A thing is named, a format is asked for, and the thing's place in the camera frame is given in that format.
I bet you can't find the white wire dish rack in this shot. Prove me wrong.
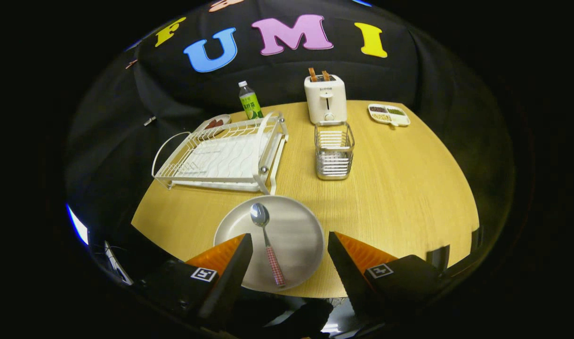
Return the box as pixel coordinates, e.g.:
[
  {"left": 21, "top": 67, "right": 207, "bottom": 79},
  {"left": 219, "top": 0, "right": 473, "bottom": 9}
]
[{"left": 152, "top": 111, "right": 289, "bottom": 195}]

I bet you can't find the metal wire basket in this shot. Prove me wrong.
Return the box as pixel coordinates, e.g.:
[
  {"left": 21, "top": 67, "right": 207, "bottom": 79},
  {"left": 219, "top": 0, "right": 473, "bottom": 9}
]
[{"left": 314, "top": 121, "right": 356, "bottom": 181}]

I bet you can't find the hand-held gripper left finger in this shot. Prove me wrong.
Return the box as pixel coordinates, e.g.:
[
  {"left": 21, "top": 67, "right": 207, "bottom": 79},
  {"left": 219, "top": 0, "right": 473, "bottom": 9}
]
[{"left": 136, "top": 233, "right": 254, "bottom": 332}]

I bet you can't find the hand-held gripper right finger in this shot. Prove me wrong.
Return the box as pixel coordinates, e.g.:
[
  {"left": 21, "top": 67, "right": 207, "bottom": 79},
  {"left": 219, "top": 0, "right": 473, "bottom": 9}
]
[{"left": 327, "top": 231, "right": 452, "bottom": 325}]

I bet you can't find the checkered handle metal spoon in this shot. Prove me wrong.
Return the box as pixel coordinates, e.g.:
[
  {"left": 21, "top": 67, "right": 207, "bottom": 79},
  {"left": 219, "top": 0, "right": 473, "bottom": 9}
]
[{"left": 250, "top": 202, "right": 286, "bottom": 288}]

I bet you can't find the white round plate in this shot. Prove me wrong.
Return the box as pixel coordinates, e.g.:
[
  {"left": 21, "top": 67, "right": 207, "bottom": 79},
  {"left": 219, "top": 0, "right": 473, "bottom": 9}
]
[{"left": 213, "top": 195, "right": 325, "bottom": 292}]

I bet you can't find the white toaster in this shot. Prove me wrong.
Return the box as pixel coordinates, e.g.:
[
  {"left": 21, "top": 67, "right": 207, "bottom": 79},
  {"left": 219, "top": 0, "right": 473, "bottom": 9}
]
[{"left": 304, "top": 74, "right": 348, "bottom": 125}]

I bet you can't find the green label drink bottle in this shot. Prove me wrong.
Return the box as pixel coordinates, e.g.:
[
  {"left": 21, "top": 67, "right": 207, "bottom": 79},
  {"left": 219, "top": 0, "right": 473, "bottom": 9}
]
[{"left": 238, "top": 81, "right": 264, "bottom": 120}]

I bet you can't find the white divided snack tray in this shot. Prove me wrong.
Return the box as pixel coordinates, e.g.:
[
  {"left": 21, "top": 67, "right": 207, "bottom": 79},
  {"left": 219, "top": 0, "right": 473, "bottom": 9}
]
[{"left": 367, "top": 103, "right": 411, "bottom": 127}]

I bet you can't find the small plate with meat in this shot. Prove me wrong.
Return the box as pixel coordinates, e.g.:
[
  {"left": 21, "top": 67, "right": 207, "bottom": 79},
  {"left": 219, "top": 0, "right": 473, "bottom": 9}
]
[{"left": 193, "top": 114, "right": 232, "bottom": 135}]

